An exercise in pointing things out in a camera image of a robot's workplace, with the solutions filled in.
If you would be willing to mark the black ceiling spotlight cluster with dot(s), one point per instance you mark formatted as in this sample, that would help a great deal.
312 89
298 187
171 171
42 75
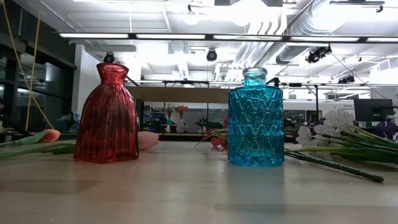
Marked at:
317 54
346 79

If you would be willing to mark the red ribbed glass vase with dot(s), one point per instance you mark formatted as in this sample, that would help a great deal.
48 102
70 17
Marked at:
105 124

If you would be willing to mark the red artificial flower bunch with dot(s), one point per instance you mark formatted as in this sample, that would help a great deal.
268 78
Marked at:
216 141

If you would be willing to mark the pink artificial tulip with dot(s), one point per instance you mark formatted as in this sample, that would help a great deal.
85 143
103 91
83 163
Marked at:
147 140

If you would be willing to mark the black computer monitor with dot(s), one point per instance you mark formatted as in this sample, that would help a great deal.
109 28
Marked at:
373 110

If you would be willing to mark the green stem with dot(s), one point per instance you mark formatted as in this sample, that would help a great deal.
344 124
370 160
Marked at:
335 165

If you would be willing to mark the person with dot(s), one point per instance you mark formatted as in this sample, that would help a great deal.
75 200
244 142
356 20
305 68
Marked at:
69 123

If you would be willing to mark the orange artificial tulip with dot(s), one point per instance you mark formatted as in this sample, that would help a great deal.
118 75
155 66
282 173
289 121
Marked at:
51 135

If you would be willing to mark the white artificial flower bunch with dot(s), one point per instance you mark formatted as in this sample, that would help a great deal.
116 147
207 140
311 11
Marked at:
337 119

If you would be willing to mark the wooden shelf with black frame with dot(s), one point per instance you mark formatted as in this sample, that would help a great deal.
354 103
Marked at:
180 95

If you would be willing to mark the blue patterned glass vase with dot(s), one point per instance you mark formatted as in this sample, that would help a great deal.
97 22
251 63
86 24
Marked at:
255 130

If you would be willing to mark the background vase with red flowers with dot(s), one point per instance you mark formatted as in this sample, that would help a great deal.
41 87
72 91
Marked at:
181 109

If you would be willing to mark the background vase with purple flowers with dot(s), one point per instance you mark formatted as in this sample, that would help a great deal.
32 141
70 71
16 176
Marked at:
169 109

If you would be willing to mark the silver ventilation duct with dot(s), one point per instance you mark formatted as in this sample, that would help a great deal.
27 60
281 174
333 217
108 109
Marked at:
295 53

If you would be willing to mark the long ceiling light rail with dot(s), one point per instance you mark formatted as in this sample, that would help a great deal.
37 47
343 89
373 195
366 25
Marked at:
210 37

